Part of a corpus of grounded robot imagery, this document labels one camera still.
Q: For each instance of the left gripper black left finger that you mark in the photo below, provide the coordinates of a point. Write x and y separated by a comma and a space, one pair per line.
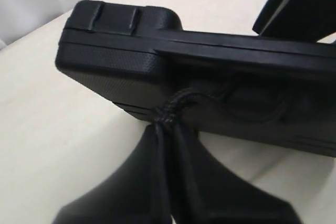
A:
137, 192

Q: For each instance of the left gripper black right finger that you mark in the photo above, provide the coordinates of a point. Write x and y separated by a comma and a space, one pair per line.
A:
205, 191

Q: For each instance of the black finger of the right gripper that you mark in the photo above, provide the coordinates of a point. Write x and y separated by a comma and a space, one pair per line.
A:
302, 20

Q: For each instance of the black plastic carrying case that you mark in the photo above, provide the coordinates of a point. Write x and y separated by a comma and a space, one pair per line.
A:
270, 91

